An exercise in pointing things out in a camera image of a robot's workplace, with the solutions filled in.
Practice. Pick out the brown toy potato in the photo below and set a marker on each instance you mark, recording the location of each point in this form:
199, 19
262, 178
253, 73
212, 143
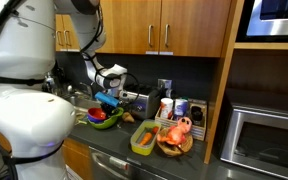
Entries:
127, 117

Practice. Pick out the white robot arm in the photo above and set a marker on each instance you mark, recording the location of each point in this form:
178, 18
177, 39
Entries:
35, 122

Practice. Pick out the red and blue bowl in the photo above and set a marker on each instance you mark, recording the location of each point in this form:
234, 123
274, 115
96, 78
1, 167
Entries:
96, 115

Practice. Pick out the stainless steel sink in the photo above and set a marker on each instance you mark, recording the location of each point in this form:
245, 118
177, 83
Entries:
81, 106

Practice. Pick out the silver toaster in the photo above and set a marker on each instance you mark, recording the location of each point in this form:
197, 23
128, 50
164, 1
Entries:
143, 100

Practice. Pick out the yellow plastic container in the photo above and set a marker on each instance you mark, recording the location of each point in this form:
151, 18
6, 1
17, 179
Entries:
146, 126

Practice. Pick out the small sink tap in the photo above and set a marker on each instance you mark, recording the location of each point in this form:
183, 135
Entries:
87, 89

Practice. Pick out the red white canister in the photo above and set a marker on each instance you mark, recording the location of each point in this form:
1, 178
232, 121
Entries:
166, 107

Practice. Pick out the blue white canister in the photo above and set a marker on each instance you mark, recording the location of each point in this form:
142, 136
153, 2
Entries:
180, 108

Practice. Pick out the upper wooden cabinets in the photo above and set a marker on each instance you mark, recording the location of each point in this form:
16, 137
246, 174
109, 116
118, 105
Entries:
163, 27

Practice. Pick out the countertop microwave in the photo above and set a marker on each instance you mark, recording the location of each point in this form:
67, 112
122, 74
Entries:
255, 131

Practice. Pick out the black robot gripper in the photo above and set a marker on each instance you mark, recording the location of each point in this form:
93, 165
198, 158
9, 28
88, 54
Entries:
108, 109

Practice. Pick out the coffee maker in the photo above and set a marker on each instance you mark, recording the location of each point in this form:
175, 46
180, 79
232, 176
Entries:
52, 83

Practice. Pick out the wooden condiment box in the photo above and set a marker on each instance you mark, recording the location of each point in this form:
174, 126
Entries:
188, 113

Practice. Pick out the wall power outlet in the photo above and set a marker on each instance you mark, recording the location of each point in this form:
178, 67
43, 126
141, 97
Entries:
165, 85

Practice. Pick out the orange toy carrot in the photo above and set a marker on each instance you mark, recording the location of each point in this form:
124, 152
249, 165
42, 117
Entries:
146, 138

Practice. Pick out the green mixing bowl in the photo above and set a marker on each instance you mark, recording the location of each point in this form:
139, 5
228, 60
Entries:
110, 121

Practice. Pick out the wicker basket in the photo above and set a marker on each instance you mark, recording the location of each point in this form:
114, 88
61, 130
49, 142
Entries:
177, 150

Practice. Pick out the stainless dishwasher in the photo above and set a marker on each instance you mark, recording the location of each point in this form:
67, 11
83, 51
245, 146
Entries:
108, 167

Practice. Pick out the upper built-in microwave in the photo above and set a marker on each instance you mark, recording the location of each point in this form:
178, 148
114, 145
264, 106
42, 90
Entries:
263, 21

